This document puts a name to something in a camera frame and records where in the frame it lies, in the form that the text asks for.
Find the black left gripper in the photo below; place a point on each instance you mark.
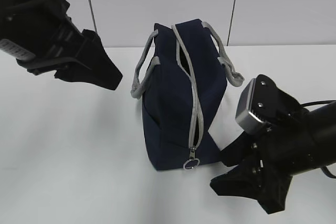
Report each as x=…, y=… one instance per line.
x=76, y=57

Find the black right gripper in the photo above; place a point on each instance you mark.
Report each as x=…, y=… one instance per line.
x=281, y=149

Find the navy blue lunch bag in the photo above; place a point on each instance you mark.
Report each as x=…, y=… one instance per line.
x=181, y=79

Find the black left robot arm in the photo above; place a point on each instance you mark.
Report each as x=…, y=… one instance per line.
x=42, y=38

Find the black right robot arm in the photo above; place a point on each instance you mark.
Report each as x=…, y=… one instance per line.
x=321, y=125

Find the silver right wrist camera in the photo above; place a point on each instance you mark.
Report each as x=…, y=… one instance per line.
x=246, y=117

